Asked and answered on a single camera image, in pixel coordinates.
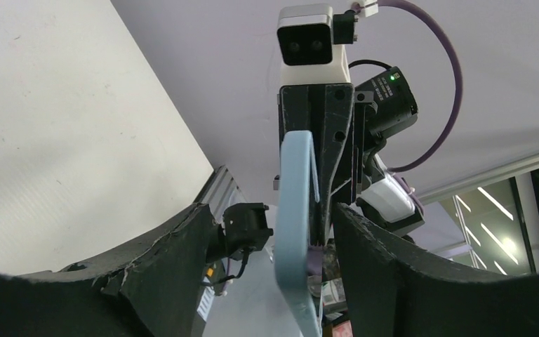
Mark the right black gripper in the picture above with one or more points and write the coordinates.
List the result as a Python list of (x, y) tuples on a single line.
[(337, 116)]

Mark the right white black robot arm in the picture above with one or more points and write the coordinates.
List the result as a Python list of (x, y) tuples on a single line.
[(383, 198)]

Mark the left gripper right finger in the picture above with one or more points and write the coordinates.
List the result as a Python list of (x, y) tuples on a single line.
[(395, 288)]

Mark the light blue phone case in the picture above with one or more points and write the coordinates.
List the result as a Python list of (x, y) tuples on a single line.
[(297, 187)]

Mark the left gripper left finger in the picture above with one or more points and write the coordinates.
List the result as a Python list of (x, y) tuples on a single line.
[(147, 286)]

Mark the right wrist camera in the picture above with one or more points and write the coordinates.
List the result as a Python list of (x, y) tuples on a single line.
[(312, 41)]

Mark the right aluminium table rail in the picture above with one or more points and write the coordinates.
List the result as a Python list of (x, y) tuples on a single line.
[(220, 192)]

